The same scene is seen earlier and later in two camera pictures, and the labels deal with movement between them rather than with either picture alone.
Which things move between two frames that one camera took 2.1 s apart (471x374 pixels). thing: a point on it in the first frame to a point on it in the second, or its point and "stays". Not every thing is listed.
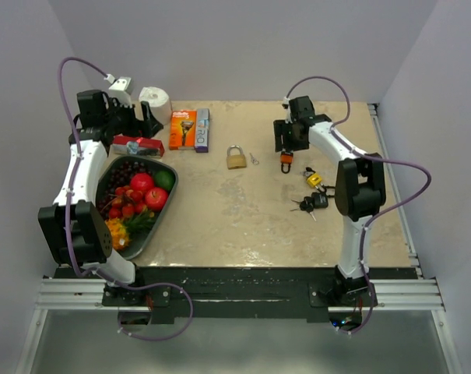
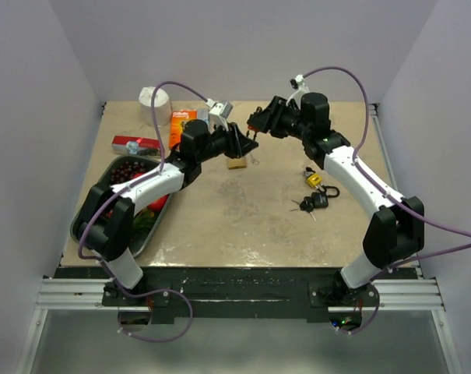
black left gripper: (147, 128) to (237, 143)
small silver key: (254, 160) stays
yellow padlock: (314, 180) stays
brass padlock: (236, 160) stays
